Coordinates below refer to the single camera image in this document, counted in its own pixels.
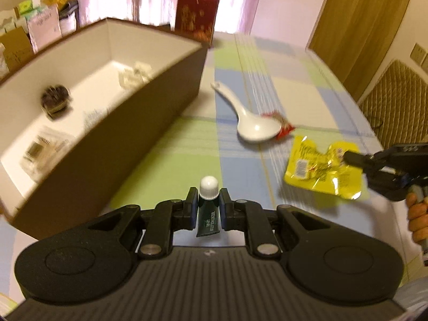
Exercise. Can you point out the red candy wrapper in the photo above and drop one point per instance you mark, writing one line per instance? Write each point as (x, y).
(286, 128)

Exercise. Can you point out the dark velvet scrunchie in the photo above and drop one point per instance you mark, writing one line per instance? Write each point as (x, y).
(55, 98)

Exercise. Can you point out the brown cardboard box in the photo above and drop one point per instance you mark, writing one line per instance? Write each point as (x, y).
(150, 113)

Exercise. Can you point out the white ceramic spoon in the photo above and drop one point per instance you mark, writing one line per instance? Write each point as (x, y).
(257, 128)

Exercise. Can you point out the clear plastic wrapper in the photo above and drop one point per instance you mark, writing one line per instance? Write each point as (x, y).
(135, 73)

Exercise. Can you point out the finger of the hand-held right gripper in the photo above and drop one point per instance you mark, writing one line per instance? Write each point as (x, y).
(381, 184)
(357, 159)

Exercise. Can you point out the small cardboard box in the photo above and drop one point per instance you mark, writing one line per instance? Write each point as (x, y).
(16, 48)

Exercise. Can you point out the pale paper bag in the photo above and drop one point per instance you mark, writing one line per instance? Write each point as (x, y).
(45, 28)

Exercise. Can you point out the person's grey clothing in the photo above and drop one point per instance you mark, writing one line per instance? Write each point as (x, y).
(416, 301)

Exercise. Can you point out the person's right hand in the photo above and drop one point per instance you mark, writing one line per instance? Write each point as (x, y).
(418, 214)

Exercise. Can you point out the green and white packets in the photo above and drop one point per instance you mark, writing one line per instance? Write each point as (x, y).
(30, 5)

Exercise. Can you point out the red gift box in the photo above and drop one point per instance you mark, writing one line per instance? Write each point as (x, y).
(195, 16)

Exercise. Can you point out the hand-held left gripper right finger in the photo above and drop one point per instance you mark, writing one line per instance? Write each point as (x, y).
(224, 210)

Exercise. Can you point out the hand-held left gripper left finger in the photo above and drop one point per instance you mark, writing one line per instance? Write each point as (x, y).
(191, 207)

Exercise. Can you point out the yellow foil packet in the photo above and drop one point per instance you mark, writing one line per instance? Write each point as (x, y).
(317, 174)

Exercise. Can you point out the green lip balm tube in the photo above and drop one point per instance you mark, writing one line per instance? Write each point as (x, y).
(209, 217)

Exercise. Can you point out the wall light switch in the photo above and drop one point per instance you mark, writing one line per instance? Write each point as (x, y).
(418, 53)

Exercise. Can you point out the wooden door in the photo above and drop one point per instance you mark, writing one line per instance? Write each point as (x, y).
(361, 23)

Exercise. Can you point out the clear floss pick box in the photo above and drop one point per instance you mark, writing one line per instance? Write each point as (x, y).
(46, 150)

